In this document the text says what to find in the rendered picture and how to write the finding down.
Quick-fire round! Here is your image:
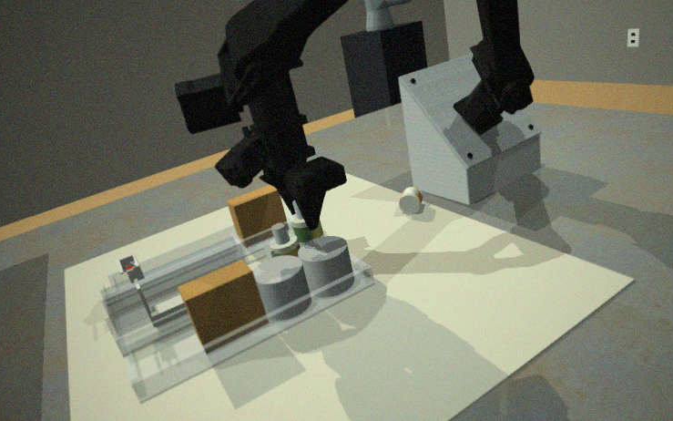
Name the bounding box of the brown box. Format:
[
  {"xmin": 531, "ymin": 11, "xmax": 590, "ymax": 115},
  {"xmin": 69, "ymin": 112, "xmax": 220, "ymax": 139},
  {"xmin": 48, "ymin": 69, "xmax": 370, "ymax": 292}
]
[
  {"xmin": 178, "ymin": 260, "xmax": 266, "ymax": 345},
  {"xmin": 226, "ymin": 185, "xmax": 287, "ymax": 240}
]

